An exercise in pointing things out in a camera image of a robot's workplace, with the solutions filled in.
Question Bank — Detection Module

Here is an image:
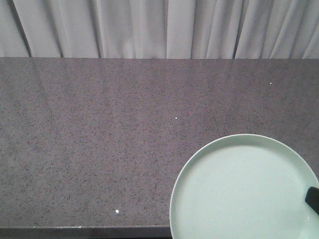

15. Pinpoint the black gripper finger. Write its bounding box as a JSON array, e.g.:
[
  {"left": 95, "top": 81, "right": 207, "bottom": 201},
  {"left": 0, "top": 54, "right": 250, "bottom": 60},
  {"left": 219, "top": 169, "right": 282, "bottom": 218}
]
[{"left": 305, "top": 186, "right": 319, "bottom": 214}]

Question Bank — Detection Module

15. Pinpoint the light green round plate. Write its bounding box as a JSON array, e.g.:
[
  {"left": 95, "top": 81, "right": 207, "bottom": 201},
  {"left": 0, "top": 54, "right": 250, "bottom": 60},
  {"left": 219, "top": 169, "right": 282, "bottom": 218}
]
[{"left": 169, "top": 134, "right": 319, "bottom": 239}]

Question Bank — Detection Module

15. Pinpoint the white pleated curtain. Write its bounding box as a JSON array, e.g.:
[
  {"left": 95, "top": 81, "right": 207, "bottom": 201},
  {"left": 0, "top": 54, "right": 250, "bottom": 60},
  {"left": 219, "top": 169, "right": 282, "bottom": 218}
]
[{"left": 0, "top": 0, "right": 319, "bottom": 59}]

